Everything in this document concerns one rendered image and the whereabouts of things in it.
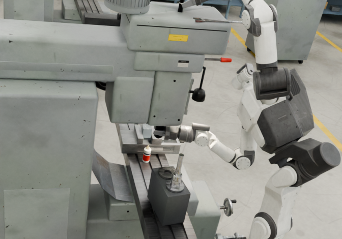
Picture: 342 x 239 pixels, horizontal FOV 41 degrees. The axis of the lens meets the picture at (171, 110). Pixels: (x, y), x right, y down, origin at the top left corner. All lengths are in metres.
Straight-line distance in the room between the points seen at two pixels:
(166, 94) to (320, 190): 2.65
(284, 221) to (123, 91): 1.00
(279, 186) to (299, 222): 1.96
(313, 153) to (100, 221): 1.19
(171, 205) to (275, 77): 0.77
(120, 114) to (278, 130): 0.74
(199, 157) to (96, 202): 1.98
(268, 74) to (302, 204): 2.46
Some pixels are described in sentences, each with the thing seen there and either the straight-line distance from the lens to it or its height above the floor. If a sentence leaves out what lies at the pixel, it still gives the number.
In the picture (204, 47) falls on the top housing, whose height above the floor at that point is 1.77.
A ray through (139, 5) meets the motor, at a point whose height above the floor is 1.93.
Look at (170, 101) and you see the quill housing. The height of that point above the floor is 1.47.
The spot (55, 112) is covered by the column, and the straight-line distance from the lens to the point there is 2.03.
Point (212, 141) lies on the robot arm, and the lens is 2.51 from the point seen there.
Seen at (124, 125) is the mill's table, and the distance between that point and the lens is 2.96.
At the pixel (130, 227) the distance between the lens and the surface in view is 2.63.
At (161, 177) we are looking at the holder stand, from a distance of 2.26.
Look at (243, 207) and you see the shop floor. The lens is 4.03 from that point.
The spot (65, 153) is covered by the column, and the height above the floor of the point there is 1.25.
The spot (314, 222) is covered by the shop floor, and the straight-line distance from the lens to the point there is 4.17.
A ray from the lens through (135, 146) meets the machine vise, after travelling 2.68.
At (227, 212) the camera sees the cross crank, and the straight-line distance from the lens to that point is 2.96.
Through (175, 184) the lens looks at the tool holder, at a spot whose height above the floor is 1.17.
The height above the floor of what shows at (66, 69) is 1.62.
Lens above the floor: 2.53
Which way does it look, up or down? 30 degrees down
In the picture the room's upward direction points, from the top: 11 degrees clockwise
